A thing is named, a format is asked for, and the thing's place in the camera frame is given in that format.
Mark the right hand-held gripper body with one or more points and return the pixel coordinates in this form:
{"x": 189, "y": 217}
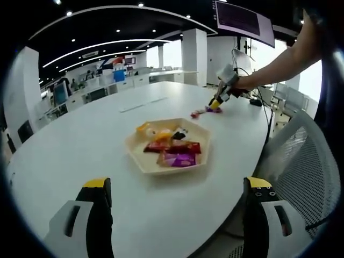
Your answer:
{"x": 228, "y": 76}

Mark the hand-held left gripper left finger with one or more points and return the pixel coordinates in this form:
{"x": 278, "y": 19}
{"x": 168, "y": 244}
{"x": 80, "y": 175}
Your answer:
{"x": 56, "y": 242}

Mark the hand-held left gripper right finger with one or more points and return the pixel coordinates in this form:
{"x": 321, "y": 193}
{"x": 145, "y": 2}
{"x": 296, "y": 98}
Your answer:
{"x": 276, "y": 247}

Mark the purple food packet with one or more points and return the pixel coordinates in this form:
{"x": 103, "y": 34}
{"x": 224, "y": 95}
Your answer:
{"x": 217, "y": 110}

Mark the small red food packet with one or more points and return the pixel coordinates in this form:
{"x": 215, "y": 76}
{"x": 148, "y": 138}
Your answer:
{"x": 195, "y": 115}

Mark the small black food packet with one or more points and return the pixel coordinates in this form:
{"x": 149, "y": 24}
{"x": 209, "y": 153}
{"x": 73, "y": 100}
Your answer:
{"x": 178, "y": 135}

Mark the red-orange food packet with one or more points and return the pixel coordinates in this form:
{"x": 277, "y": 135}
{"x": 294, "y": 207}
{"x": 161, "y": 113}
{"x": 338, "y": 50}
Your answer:
{"x": 188, "y": 147}

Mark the gold-purple food bar packet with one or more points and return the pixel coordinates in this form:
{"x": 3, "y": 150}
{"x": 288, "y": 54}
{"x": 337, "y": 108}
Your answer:
{"x": 177, "y": 160}

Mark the clear orange-ended food packet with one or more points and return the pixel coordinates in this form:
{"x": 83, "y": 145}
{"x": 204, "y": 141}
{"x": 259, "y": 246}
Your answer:
{"x": 146, "y": 129}

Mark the cream hexagonal tray container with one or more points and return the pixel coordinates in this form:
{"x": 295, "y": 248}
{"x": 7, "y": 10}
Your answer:
{"x": 137, "y": 146}

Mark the hanging monitor screen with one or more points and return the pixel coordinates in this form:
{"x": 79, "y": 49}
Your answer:
{"x": 236, "y": 16}

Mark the grey metal bench seats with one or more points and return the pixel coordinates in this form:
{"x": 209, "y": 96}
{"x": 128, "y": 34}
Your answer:
{"x": 293, "y": 96}

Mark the long white office counter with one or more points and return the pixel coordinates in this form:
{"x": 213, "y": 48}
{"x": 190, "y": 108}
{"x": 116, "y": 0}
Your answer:
{"x": 139, "y": 80}

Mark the grey mesh office chair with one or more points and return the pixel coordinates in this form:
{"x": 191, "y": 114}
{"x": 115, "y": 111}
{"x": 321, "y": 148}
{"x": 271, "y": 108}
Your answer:
{"x": 303, "y": 166}

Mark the blue storage box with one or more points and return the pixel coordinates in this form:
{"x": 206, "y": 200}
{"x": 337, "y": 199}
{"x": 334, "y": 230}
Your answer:
{"x": 119, "y": 75}

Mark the person's dark shirt torso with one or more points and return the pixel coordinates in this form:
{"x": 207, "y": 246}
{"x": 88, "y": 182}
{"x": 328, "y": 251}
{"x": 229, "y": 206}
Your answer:
{"x": 328, "y": 94}

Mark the white desktop monitor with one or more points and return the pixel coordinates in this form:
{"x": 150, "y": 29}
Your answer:
{"x": 59, "y": 92}

